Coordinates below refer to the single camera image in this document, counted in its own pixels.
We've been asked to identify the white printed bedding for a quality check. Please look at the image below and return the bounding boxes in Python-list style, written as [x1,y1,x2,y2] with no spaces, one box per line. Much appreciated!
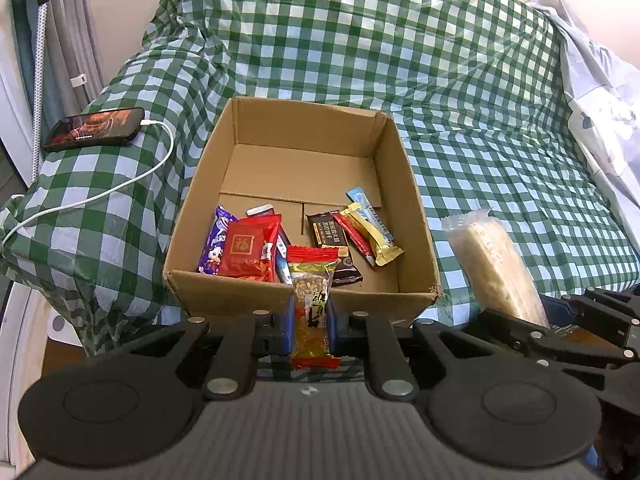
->
[530,0,640,256]

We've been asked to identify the red packet with yellow square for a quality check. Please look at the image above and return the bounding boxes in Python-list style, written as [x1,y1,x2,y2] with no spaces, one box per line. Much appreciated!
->
[216,214,282,282]

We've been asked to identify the white charging cable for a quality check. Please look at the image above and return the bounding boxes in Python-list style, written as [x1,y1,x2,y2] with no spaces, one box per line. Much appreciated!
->
[0,119,176,256]

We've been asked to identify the thin red stick packet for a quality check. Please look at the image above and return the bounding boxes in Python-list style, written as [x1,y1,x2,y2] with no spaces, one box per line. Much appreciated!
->
[332,212,381,271]

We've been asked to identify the brown cardboard box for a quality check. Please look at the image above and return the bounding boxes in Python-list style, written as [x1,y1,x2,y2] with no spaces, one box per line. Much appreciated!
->
[162,96,443,328]

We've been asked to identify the black smartphone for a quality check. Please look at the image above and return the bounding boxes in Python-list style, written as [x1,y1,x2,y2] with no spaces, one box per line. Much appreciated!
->
[42,107,147,153]

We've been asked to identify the green checked cloth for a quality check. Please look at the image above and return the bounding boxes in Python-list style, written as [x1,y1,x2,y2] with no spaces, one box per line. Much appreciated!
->
[0,0,640,361]

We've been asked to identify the light blue stick packet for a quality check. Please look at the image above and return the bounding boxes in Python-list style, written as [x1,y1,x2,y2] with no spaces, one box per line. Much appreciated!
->
[347,187,396,241]

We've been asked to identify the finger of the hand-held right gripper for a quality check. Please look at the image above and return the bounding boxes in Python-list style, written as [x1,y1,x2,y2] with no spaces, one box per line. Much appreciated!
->
[542,287,640,356]
[470,309,640,386]

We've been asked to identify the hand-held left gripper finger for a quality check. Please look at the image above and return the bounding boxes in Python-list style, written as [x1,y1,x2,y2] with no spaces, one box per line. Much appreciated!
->
[85,294,297,402]

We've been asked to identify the long purple and white packet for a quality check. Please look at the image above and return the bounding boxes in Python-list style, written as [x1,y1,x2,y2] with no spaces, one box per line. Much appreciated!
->
[246,204,297,286]

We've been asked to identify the yellow biscuit packet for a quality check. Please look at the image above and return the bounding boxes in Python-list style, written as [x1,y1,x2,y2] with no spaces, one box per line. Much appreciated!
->
[345,202,405,267]

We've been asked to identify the clear peanut packet red ends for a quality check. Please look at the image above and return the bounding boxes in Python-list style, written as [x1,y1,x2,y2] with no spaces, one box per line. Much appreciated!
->
[286,246,342,371]

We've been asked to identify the pale rice bar clear packet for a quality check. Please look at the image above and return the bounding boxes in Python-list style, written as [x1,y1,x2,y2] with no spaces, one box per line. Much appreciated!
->
[441,208,553,331]

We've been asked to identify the grey curtain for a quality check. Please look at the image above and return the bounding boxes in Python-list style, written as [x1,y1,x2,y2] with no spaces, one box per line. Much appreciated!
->
[10,0,106,106]

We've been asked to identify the dark brown wafer packet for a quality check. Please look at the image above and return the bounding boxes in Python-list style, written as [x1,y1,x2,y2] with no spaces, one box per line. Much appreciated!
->
[306,210,363,287]

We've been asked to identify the purple snack packet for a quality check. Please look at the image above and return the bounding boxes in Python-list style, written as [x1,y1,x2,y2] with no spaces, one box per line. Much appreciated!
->
[198,205,238,276]

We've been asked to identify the white braided hose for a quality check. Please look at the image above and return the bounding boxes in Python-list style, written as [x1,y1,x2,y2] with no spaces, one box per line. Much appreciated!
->
[31,0,51,183]

